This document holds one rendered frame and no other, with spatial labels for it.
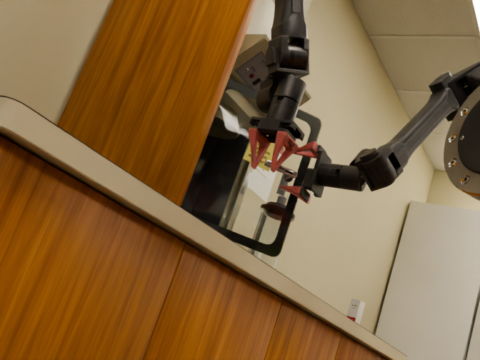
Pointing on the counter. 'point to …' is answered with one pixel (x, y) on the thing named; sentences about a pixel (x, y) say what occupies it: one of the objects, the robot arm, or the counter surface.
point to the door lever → (283, 171)
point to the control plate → (259, 69)
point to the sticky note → (263, 156)
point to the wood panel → (157, 86)
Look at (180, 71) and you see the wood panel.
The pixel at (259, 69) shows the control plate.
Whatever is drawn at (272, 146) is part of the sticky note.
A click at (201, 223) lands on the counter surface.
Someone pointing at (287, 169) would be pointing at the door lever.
